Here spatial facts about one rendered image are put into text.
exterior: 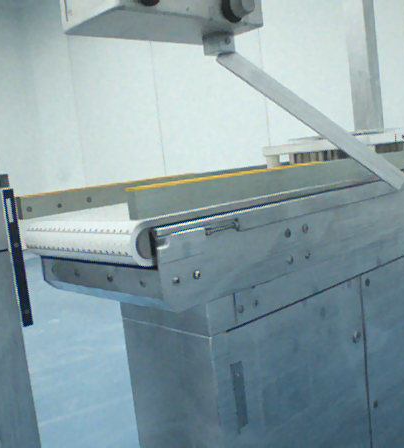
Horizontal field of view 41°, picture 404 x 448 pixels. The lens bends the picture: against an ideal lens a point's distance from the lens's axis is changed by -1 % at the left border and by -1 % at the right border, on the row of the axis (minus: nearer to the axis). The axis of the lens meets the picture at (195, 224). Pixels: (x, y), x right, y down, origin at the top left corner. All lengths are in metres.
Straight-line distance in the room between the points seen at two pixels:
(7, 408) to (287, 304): 0.43
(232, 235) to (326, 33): 3.77
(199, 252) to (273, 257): 0.14
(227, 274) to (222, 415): 0.20
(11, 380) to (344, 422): 0.56
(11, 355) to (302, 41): 3.90
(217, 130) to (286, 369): 4.11
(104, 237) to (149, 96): 4.79
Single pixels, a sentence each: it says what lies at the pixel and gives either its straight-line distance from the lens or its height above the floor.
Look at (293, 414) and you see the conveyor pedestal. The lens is 0.91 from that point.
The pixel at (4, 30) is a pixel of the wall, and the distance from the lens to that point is 6.81.
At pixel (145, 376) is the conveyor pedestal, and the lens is 0.86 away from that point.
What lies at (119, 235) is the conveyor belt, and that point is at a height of 0.80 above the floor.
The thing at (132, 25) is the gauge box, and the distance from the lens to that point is 0.63.
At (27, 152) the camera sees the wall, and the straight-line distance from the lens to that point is 6.65.
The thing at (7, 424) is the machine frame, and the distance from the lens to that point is 0.87.
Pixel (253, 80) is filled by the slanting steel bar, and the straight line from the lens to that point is 0.71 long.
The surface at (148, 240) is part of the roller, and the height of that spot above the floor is 0.79.
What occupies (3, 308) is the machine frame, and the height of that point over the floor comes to 0.70.
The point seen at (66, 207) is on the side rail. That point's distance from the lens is 0.84.
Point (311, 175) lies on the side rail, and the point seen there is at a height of 0.84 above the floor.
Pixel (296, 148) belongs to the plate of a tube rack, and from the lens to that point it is 1.08.
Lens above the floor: 0.87
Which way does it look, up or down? 7 degrees down
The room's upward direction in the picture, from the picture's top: 6 degrees counter-clockwise
